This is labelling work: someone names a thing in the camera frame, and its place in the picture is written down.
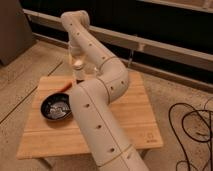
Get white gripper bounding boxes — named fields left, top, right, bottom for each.
left=68, top=47, right=86, bottom=65

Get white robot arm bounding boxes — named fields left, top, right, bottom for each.
left=61, top=10, right=149, bottom=171

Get black frying pan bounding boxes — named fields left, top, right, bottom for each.
left=40, top=82, right=72, bottom=121

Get grey cabinet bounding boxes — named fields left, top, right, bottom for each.
left=0, top=0, right=36, bottom=66

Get wooden table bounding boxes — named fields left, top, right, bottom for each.
left=17, top=72, right=163, bottom=160

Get grey wall rail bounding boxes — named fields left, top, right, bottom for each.
left=23, top=8, right=213, bottom=73

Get black floor cables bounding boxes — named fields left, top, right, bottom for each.
left=168, top=96, right=213, bottom=171

